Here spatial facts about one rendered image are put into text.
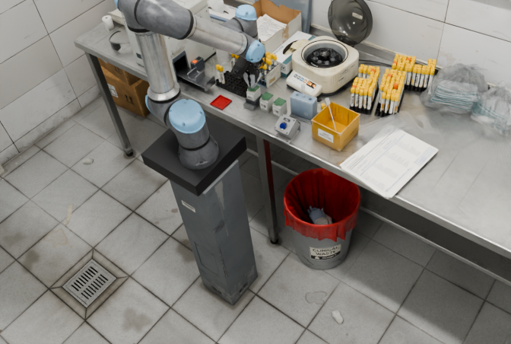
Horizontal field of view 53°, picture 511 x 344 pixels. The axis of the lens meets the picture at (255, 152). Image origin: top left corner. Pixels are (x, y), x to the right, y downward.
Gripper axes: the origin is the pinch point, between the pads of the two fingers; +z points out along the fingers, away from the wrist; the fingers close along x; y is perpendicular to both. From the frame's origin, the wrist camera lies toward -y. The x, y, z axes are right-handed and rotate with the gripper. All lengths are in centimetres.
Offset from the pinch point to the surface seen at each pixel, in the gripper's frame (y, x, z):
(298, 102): 2.8, -21.3, 1.1
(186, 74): -2.3, 34.8, 5.6
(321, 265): -9, -39, 91
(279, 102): 0.6, -13.6, 2.8
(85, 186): -36, 111, 97
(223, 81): 2.8, 17.5, 6.2
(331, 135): -5.5, -41.3, 2.1
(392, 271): 10, -69, 97
